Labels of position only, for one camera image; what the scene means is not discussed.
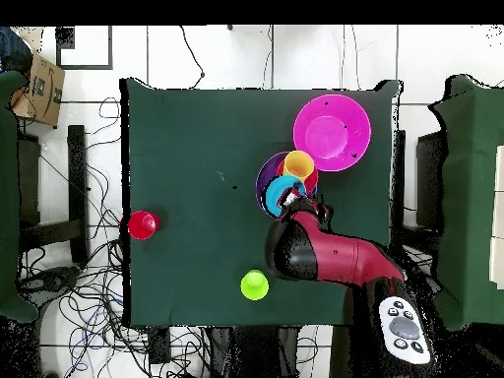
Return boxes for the small crimson bowl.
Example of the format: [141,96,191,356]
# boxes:
[275,158,320,196]

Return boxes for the small light blue bowl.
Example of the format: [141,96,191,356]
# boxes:
[263,174,308,219]

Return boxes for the yellow cup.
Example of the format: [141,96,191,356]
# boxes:
[282,150,316,178]

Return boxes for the large purple bowl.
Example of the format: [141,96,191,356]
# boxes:
[254,151,292,216]

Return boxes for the large pink bowl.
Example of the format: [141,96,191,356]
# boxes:
[292,93,372,173]

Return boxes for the green cup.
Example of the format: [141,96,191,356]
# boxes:
[240,269,270,301]

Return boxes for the black stand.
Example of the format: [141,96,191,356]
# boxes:
[19,124,90,264]
[414,131,448,231]

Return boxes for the dark green table cloth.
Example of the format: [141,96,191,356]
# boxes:
[119,77,403,329]

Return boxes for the green covered side table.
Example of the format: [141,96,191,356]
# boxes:
[426,74,504,331]
[0,69,40,324]

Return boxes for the red cup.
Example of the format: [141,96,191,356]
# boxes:
[126,210,161,241]

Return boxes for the black power strip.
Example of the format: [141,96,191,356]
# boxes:
[148,326,171,365]

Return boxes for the cardboard box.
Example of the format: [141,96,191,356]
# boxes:
[9,53,66,128]

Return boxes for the dark blue fabric item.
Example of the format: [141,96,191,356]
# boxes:
[0,26,33,74]

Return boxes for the black floor cable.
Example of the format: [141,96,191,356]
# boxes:
[179,26,206,91]

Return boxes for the tangle of cables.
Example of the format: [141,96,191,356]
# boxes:
[19,95,206,378]

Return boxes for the black pedestal leg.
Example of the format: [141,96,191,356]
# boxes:
[21,265,84,294]

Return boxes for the black floor frame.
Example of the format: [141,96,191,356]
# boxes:
[55,26,114,71]

